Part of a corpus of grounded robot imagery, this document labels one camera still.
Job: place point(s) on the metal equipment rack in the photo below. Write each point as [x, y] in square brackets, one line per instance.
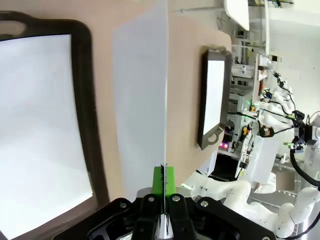
[236, 100]

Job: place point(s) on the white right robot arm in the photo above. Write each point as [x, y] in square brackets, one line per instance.
[225, 192]

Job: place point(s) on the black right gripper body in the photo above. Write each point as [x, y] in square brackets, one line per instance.
[300, 130]

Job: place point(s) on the white A4 sheet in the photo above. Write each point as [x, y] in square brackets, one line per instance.
[213, 97]
[37, 125]
[140, 100]

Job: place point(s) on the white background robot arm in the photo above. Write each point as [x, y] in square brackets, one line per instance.
[275, 112]

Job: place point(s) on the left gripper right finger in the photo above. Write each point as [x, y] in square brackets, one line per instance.
[170, 180]

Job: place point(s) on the white side table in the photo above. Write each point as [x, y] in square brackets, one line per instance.
[237, 12]

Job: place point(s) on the brown plastic serving tray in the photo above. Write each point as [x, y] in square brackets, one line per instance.
[226, 87]
[96, 125]

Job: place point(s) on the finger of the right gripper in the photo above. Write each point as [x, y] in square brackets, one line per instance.
[295, 148]
[291, 143]

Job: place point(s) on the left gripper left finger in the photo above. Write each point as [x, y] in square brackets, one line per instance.
[158, 180]

